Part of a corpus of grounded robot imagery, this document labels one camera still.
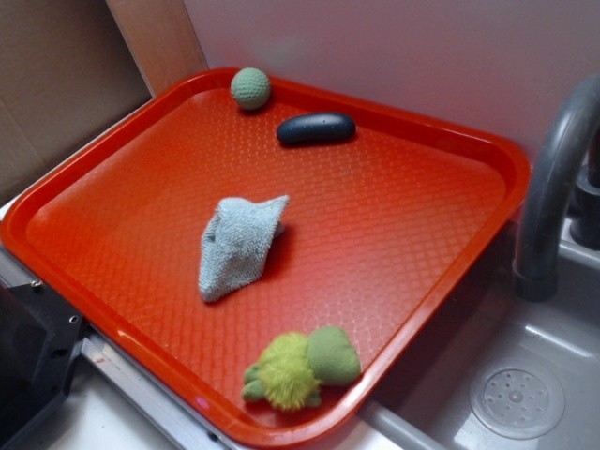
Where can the dark plastic pickle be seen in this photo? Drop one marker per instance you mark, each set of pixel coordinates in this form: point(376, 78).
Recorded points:
point(316, 127)

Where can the red plastic tray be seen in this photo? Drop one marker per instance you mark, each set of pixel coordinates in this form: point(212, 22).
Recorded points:
point(379, 229)

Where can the light blue cloth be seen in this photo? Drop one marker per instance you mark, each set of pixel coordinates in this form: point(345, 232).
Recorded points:
point(235, 244)

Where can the green plush turtle toy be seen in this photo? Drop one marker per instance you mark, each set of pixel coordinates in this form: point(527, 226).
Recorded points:
point(293, 368)

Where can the green knitted ball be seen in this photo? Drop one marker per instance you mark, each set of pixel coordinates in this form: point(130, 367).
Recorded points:
point(250, 88)

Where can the wooden board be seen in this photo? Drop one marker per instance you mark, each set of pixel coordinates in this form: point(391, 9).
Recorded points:
point(161, 39)

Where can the grey toy sink basin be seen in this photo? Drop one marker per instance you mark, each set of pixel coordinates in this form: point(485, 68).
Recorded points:
point(423, 401)

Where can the grey faucet spout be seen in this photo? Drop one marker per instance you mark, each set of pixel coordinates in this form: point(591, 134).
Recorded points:
point(565, 174)

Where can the sink drain strainer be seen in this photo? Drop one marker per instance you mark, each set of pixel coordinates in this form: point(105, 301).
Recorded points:
point(516, 399)

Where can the brown cardboard panel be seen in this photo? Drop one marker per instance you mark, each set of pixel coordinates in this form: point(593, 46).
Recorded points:
point(66, 75)

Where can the black metal bracket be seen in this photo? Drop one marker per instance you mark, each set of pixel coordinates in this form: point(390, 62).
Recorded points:
point(41, 336)

